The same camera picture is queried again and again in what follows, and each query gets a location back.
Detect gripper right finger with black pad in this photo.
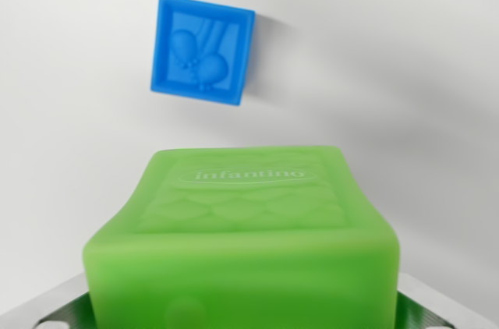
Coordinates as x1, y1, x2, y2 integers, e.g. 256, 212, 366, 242
394, 271, 499, 329

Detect green soft toy cube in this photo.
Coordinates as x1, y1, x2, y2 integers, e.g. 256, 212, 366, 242
81, 144, 402, 329

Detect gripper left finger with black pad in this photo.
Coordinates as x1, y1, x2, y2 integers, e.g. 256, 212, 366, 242
0, 271, 97, 329

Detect blue soft toy cube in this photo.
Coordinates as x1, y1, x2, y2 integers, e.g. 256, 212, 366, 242
150, 0, 257, 107

